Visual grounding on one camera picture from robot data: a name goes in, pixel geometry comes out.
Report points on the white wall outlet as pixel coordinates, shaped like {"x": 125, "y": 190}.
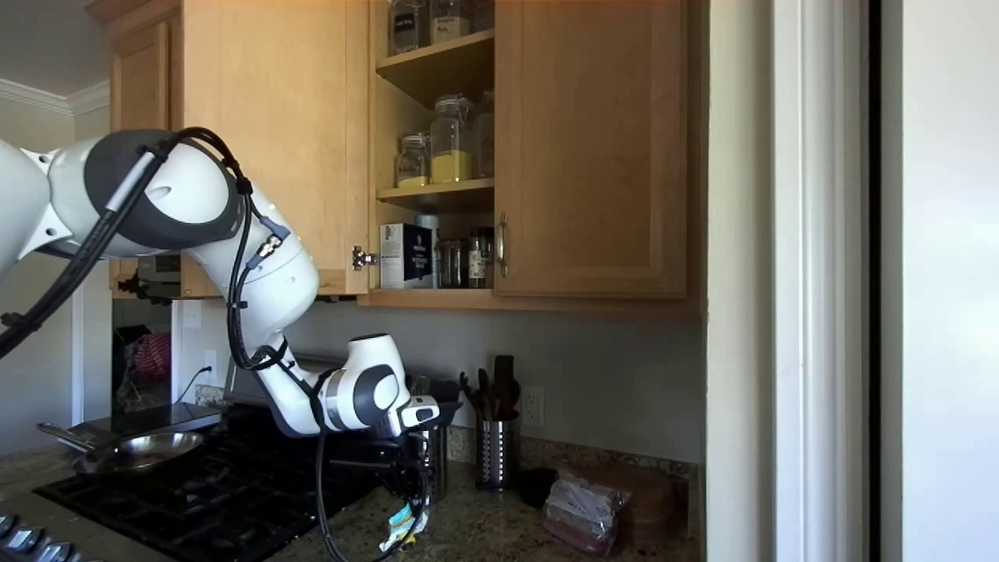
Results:
{"x": 204, "y": 387}

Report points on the wooden cabinet door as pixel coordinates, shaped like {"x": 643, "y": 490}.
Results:
{"x": 595, "y": 147}
{"x": 287, "y": 89}

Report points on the front steel utensil holder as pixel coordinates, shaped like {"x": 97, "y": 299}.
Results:
{"x": 434, "y": 455}

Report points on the right wooden cabinet door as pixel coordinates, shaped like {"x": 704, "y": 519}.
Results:
{"x": 595, "y": 147}

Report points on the white door frame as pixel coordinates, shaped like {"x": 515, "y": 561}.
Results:
{"x": 786, "y": 360}

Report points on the steel frying pan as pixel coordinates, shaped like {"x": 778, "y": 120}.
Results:
{"x": 120, "y": 455}

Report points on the steel utensil holder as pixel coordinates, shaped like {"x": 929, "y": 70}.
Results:
{"x": 496, "y": 455}
{"x": 434, "y": 455}

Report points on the left wooden cabinet door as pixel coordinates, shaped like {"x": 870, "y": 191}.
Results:
{"x": 287, "y": 89}

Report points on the small white black box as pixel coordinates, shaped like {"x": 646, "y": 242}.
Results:
{"x": 408, "y": 258}

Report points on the stainless steel stove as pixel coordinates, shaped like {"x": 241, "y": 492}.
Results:
{"x": 241, "y": 496}

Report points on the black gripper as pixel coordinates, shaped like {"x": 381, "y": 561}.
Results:
{"x": 413, "y": 471}

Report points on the right metal door handle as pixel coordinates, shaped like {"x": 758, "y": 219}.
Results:
{"x": 501, "y": 246}

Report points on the plastic wrapped bread bag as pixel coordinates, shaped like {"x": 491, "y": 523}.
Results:
{"x": 584, "y": 513}

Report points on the glass jar yellow contents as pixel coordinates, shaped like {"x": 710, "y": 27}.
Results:
{"x": 450, "y": 158}

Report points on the left metal door handle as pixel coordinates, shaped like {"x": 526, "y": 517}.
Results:
{"x": 364, "y": 258}

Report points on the metal door handle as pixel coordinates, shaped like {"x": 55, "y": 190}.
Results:
{"x": 501, "y": 246}
{"x": 364, "y": 258}

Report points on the rear steel utensil holder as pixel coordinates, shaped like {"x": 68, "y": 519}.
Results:
{"x": 496, "y": 455}

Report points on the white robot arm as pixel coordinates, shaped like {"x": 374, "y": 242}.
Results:
{"x": 155, "y": 191}

